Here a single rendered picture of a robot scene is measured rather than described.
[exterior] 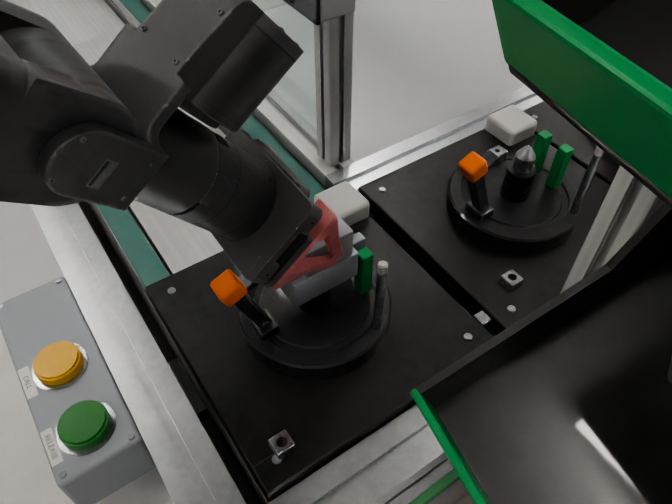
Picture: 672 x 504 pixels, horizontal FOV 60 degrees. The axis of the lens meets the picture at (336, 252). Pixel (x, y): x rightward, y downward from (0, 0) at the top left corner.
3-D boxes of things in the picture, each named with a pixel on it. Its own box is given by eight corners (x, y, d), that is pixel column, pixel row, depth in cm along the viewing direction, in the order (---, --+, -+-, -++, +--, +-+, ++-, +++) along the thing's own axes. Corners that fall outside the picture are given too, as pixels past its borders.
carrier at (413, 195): (506, 346, 55) (542, 258, 45) (356, 199, 68) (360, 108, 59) (665, 239, 64) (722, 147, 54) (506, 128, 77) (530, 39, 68)
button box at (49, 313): (81, 513, 50) (55, 486, 45) (16, 339, 61) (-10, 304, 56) (159, 467, 52) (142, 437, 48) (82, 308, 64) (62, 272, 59)
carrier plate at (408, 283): (269, 505, 45) (267, 495, 44) (149, 298, 58) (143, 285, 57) (495, 353, 54) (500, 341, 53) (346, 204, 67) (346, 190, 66)
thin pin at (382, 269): (376, 331, 51) (382, 269, 45) (370, 325, 51) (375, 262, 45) (383, 327, 51) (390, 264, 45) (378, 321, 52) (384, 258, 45)
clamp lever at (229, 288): (260, 336, 50) (219, 300, 44) (248, 320, 51) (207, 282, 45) (293, 309, 50) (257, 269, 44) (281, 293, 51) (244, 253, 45)
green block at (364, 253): (361, 296, 54) (363, 260, 50) (353, 287, 54) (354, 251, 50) (371, 290, 54) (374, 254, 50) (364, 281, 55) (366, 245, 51)
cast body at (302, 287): (295, 309, 48) (291, 253, 43) (268, 275, 51) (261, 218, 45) (376, 265, 51) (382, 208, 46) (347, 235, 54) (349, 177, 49)
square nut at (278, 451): (279, 461, 45) (278, 455, 45) (268, 444, 46) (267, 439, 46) (296, 449, 46) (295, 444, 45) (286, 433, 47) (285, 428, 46)
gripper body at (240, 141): (251, 134, 43) (179, 85, 37) (330, 216, 38) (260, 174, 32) (198, 200, 44) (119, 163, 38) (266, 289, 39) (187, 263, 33)
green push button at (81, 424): (73, 465, 47) (64, 455, 46) (58, 426, 49) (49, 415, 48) (121, 438, 49) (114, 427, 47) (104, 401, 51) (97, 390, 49)
